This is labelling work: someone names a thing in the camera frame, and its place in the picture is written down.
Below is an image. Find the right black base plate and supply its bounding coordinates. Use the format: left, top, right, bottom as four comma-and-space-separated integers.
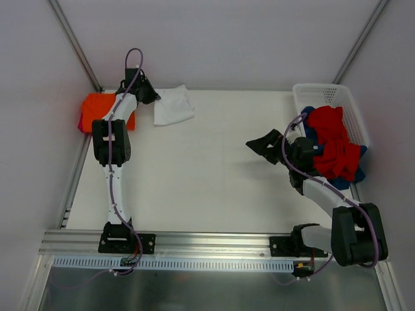
269, 236, 327, 258

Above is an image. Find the folded pink t shirt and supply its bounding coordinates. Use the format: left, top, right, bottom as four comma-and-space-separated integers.
77, 113, 84, 133

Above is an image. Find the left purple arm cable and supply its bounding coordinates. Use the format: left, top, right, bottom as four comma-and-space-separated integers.
108, 48, 145, 276

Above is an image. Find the blue t shirt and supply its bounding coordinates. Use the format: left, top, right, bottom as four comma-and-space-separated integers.
302, 106, 368, 190

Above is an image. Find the right aluminium frame post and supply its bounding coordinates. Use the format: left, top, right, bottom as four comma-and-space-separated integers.
332, 0, 391, 84

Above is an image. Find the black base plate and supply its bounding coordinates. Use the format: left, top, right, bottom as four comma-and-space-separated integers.
98, 233, 156, 255
269, 236, 327, 258

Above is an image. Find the left aluminium frame post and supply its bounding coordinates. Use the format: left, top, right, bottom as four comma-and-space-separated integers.
46, 0, 103, 93

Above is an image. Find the white slotted cable duct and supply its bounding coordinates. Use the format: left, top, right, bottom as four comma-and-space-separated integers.
53, 256, 294, 273

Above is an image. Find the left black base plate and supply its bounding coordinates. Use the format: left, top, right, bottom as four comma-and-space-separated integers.
98, 233, 156, 255

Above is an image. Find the white t shirt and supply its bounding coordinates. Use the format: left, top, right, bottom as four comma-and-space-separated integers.
154, 84, 195, 126

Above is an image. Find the white plastic laundry basket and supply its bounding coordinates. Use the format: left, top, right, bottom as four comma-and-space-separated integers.
292, 83, 370, 148

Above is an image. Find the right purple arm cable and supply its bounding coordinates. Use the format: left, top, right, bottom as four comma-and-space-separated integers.
281, 113, 380, 269

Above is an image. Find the aluminium frame post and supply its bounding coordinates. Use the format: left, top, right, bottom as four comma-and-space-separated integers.
46, 0, 103, 93
332, 0, 391, 84

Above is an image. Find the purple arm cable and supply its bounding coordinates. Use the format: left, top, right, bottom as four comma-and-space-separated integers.
108, 48, 145, 276
281, 113, 380, 269

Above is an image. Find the rear aluminium frame bar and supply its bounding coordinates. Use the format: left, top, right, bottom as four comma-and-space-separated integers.
101, 86, 292, 91

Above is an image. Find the folded orange t shirt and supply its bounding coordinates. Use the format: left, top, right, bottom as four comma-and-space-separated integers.
81, 93, 137, 133

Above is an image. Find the aluminium mounting rail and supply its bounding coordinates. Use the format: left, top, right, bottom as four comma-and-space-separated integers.
38, 229, 296, 260

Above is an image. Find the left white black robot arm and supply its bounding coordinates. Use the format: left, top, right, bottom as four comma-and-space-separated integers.
92, 66, 160, 257

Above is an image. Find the red t shirt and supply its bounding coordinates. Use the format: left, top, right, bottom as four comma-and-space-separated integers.
306, 106, 361, 182

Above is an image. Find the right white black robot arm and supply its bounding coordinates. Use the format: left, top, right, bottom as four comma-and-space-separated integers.
246, 130, 389, 267

